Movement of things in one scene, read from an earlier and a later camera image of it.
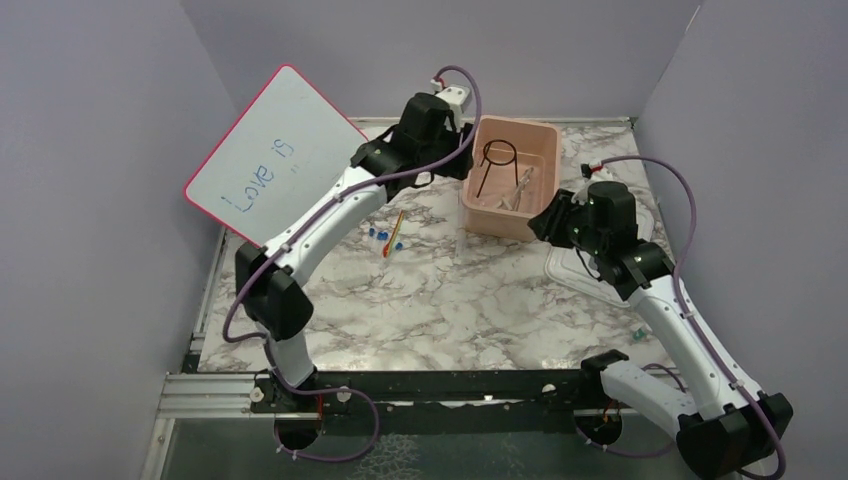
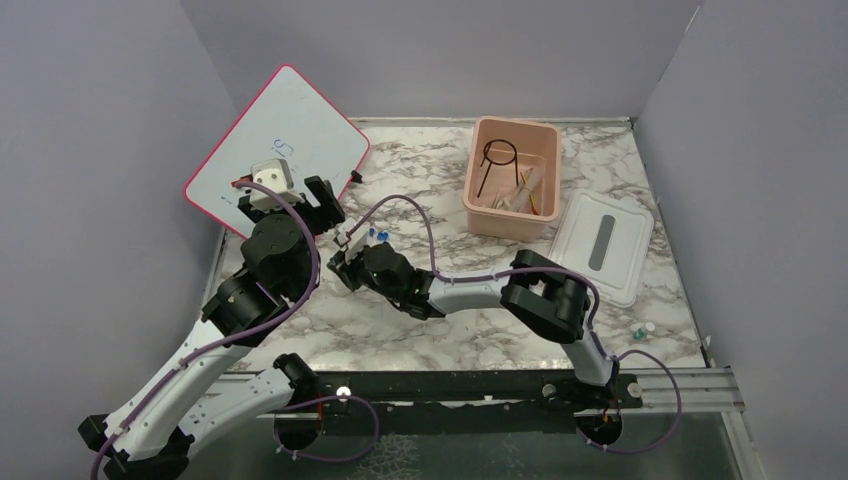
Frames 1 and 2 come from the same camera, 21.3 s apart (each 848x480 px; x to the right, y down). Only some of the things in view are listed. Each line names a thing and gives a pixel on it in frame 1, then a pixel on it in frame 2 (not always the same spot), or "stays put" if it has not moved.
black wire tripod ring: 485,158 stays put
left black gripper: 460,166 → 328,213
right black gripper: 548,225 → 345,269
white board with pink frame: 287,144 stays put
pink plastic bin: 516,164 stays put
